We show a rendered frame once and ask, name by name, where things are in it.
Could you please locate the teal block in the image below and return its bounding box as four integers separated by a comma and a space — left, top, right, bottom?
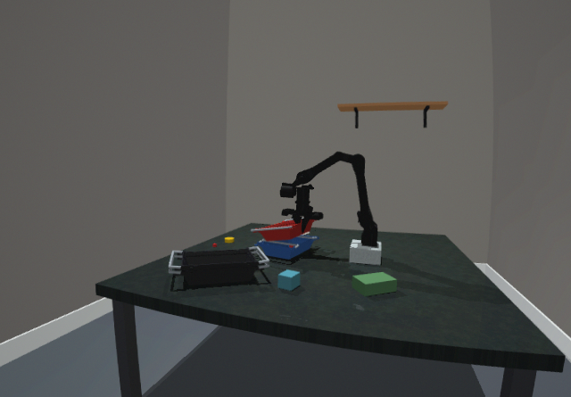
277, 270, 301, 291

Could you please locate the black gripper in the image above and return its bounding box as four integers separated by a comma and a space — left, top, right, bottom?
282, 198, 324, 233

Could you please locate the green rectangular block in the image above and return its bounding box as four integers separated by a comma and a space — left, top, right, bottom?
352, 272, 397, 297

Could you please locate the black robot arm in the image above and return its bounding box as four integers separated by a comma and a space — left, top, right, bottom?
280, 152, 377, 247

